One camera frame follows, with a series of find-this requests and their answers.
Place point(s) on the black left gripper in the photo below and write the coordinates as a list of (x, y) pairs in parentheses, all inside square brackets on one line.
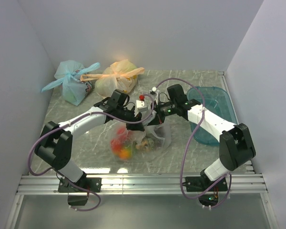
[(137, 126)]

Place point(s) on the orange tied plastic bag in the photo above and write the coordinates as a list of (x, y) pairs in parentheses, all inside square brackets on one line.
[(122, 75)]

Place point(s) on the orange green fake mango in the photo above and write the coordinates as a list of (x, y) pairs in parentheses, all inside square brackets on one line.
[(125, 154)]

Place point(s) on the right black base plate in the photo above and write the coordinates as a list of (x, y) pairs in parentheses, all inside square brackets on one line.
[(200, 184)]

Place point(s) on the clear lemon-print plastic bag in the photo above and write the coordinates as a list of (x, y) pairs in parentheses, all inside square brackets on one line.
[(162, 133)]

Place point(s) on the blue tied plastic bag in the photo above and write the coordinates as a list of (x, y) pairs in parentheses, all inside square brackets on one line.
[(67, 78)]

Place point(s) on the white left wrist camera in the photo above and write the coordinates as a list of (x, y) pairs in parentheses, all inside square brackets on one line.
[(141, 105)]

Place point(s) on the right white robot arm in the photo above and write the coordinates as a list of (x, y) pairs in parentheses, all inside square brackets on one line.
[(235, 143)]

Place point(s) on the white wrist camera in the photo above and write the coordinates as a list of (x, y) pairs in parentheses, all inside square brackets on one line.
[(141, 105), (154, 92)]

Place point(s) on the fake longan bunch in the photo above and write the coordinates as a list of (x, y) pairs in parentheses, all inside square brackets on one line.
[(147, 144)]

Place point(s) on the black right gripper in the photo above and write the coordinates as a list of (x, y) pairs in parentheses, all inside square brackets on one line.
[(159, 118)]

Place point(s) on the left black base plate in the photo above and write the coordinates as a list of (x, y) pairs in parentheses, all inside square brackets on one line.
[(88, 183)]

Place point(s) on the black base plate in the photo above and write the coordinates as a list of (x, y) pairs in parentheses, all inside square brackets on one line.
[(200, 184), (88, 183)]

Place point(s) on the red fake pepper bunch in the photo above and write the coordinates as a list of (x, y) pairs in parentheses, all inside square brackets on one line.
[(119, 139)]

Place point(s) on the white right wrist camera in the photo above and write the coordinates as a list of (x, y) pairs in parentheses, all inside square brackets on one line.
[(154, 92)]

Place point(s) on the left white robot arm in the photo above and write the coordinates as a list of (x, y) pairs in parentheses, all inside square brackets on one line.
[(58, 140)]

